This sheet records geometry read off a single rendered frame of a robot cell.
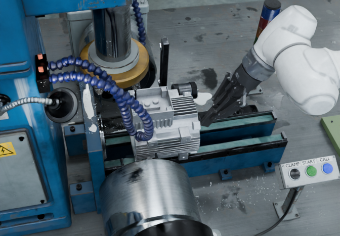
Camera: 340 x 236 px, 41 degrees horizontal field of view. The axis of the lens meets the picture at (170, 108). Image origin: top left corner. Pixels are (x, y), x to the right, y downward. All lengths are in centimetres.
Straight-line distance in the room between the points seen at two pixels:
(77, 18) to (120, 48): 55
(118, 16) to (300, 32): 44
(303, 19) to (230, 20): 108
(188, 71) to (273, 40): 81
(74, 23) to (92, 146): 57
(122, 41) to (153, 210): 41
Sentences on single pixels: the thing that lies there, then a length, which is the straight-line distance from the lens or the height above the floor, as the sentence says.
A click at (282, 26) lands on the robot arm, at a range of 117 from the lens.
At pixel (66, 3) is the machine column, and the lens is 95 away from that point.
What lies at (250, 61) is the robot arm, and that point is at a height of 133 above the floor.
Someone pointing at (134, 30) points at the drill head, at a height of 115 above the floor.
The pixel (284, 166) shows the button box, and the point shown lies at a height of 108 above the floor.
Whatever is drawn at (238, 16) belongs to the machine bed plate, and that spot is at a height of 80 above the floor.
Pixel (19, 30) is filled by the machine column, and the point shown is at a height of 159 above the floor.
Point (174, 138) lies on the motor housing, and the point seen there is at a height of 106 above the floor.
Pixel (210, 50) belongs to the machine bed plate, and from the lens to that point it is 203.
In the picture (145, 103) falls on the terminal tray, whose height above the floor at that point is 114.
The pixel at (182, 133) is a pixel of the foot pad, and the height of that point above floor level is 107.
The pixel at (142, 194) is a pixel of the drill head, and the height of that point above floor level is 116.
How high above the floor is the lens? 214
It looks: 49 degrees down
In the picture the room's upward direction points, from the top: 4 degrees clockwise
